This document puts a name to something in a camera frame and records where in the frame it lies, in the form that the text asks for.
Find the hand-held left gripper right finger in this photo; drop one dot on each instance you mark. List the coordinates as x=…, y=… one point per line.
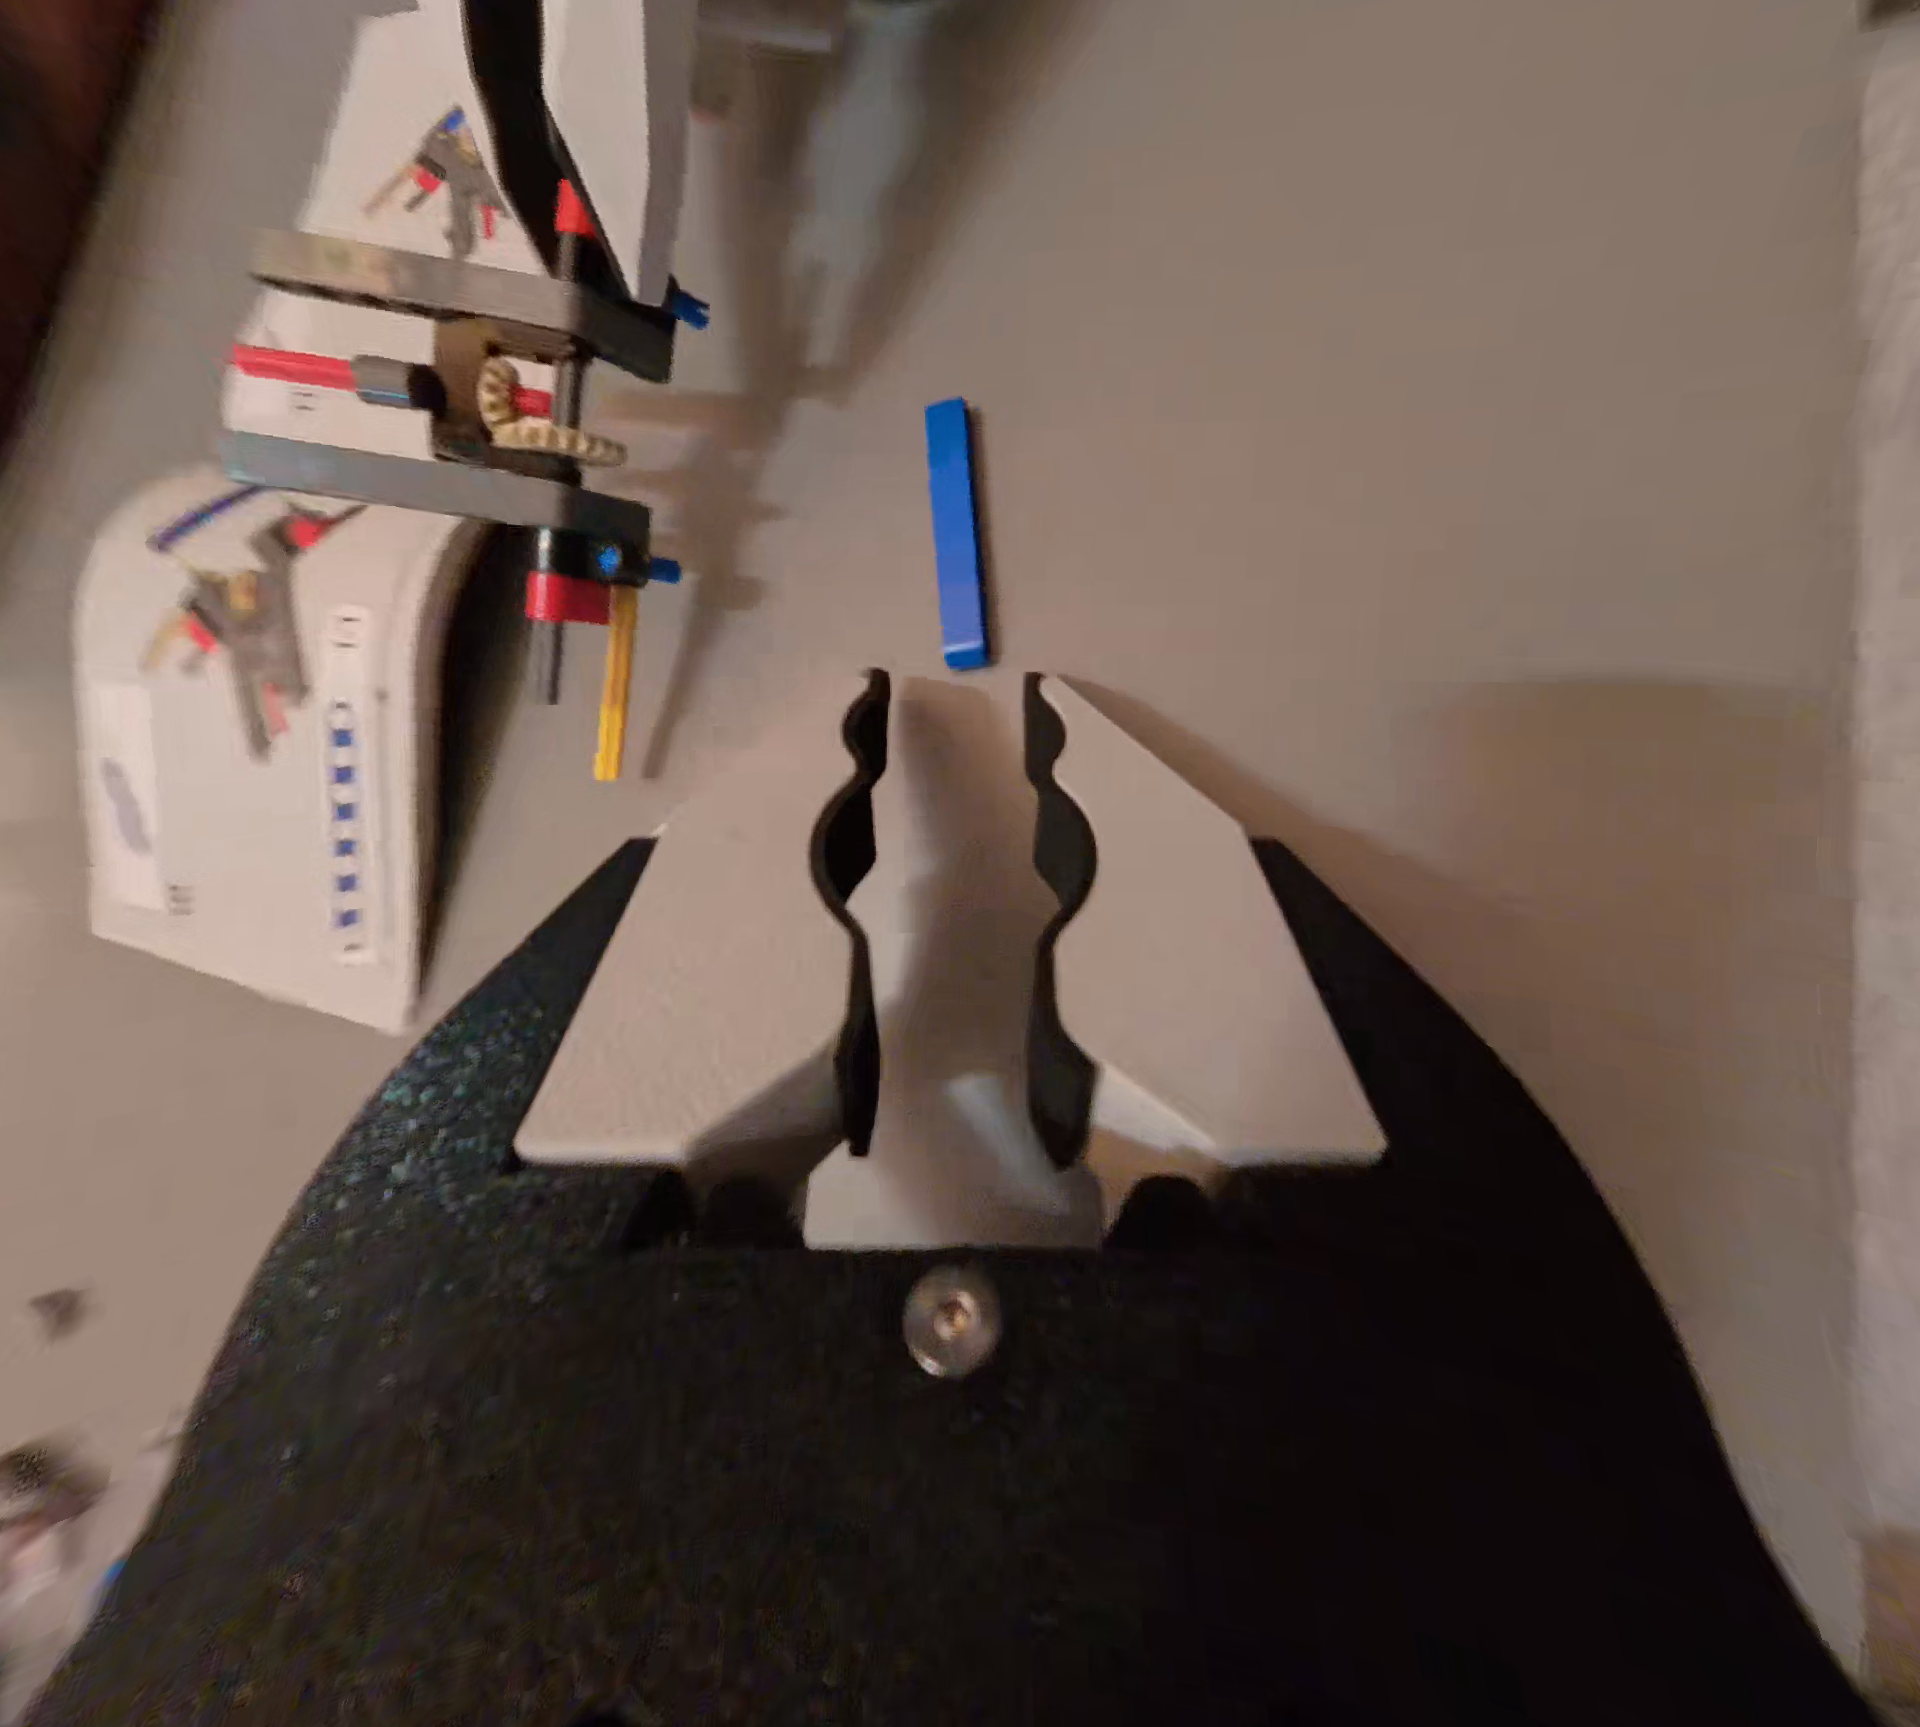
x=1201, y=1008

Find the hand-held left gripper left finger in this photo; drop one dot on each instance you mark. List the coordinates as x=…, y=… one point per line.
x=704, y=1008

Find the grey technic gear assembly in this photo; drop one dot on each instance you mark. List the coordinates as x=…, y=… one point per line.
x=451, y=294

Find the blue lego beam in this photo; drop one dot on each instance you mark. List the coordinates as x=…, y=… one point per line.
x=957, y=528

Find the open lego instruction booklet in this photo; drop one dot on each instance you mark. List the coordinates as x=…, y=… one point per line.
x=225, y=858

